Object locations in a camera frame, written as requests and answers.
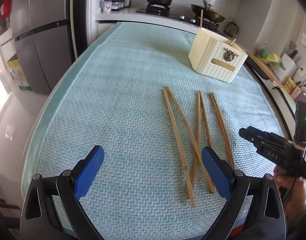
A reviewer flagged bamboo chopstick six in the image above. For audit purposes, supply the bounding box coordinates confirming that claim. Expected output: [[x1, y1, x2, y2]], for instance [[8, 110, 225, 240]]
[[210, 92, 236, 169]]

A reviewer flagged bamboo chopstick five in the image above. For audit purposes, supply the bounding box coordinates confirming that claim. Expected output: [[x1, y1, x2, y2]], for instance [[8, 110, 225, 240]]
[[208, 93, 234, 168]]

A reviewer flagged bamboo chopstick two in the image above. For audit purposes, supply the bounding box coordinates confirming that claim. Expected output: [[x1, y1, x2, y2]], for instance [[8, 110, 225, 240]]
[[165, 85, 215, 194]]

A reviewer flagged bamboo chopstick one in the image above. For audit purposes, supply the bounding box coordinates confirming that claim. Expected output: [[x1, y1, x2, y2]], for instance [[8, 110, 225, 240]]
[[163, 89, 195, 207]]

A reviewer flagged bamboo chopstick four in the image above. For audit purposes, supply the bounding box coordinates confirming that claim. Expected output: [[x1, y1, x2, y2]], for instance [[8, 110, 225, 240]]
[[199, 91, 212, 146]]

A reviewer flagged bamboo chopstick three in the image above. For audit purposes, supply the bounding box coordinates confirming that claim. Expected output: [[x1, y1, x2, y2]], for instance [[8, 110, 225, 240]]
[[190, 92, 201, 188]]

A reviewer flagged bamboo chopstick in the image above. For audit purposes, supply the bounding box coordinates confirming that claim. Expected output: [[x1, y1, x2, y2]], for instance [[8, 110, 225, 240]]
[[199, 9, 203, 29]]

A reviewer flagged person right hand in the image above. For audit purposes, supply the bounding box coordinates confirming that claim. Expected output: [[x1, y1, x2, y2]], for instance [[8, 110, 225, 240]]
[[273, 166, 306, 219]]

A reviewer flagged wooden cutting board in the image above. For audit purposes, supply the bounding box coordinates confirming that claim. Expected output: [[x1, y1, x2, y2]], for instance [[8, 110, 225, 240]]
[[246, 51, 283, 88]]

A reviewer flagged white knife block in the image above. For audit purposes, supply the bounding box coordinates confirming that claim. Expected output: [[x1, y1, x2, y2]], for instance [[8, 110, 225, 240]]
[[274, 53, 297, 84]]

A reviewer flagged yellow green sponge bag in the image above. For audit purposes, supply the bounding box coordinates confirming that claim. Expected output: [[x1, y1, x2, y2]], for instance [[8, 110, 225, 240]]
[[257, 50, 286, 70]]

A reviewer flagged cream utensil holder box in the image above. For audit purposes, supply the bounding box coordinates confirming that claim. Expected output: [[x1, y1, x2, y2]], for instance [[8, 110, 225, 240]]
[[188, 28, 247, 83]]

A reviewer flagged dark glass kettle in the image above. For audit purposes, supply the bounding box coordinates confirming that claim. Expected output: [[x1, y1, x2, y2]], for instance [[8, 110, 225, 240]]
[[224, 21, 239, 37]]

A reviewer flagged teal woven table mat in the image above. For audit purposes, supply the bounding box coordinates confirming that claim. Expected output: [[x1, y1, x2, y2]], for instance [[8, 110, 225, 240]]
[[21, 22, 283, 239]]

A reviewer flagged black wok with lid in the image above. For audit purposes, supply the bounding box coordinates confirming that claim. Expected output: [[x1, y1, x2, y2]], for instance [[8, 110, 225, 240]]
[[191, 0, 226, 23]]

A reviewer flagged black gas stove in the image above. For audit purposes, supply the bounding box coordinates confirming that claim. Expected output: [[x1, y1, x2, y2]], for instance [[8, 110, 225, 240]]
[[136, 4, 219, 30]]

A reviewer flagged grey refrigerator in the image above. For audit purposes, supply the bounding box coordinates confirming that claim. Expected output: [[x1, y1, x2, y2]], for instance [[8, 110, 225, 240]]
[[10, 0, 75, 95]]

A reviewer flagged spice jar rack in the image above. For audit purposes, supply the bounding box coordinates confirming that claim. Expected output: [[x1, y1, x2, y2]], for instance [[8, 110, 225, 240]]
[[103, 0, 125, 14]]

